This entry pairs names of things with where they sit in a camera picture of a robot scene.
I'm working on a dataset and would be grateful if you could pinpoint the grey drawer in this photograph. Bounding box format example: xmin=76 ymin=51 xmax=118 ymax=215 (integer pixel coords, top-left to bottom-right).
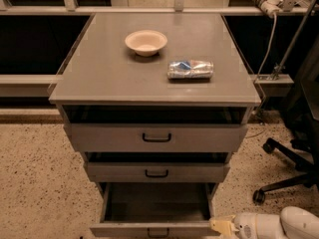
xmin=85 ymin=152 xmax=230 ymax=183
xmin=91 ymin=182 xmax=217 ymax=239
xmin=64 ymin=106 xmax=247 ymax=152

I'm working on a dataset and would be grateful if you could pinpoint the grey drawer cabinet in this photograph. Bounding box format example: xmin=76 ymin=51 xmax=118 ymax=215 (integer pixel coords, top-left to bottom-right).
xmin=48 ymin=12 xmax=262 ymax=197

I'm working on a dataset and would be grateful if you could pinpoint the white power cable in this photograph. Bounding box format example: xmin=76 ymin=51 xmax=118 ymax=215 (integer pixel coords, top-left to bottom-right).
xmin=254 ymin=11 xmax=278 ymax=82

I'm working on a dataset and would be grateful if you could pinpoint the white power strip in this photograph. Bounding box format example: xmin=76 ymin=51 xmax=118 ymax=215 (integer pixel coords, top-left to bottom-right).
xmin=252 ymin=0 xmax=281 ymax=18

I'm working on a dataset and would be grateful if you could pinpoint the black office chair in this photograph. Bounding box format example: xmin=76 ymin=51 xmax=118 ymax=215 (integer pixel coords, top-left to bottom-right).
xmin=252 ymin=47 xmax=319 ymax=205

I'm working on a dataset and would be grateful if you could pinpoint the metal support rod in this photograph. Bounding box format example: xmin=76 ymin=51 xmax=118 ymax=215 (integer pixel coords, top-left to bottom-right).
xmin=269 ymin=0 xmax=317 ymax=81

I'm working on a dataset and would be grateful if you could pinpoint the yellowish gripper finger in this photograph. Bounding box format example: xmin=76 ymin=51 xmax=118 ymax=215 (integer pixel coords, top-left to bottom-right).
xmin=209 ymin=215 xmax=238 ymax=236

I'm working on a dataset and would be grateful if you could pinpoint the grey bottom drawer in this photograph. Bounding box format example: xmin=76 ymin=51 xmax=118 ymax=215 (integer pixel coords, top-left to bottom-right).
xmin=91 ymin=182 xmax=217 ymax=239

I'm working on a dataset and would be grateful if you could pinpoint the white paper bowl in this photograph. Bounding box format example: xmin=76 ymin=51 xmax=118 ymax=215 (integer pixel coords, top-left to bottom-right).
xmin=125 ymin=30 xmax=167 ymax=57

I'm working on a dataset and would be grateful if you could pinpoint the grey top drawer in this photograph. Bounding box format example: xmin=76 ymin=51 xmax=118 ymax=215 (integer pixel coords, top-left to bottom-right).
xmin=64 ymin=106 xmax=247 ymax=152

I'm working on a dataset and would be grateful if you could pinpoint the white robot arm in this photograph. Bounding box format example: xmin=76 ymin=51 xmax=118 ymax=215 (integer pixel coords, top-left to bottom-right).
xmin=209 ymin=206 xmax=319 ymax=239

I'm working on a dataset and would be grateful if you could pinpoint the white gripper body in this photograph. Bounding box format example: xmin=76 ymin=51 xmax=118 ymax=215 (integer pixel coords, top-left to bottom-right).
xmin=233 ymin=212 xmax=257 ymax=239

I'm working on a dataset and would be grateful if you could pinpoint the grey middle drawer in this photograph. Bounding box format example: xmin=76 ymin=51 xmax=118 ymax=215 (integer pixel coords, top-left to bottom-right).
xmin=85 ymin=152 xmax=230 ymax=183

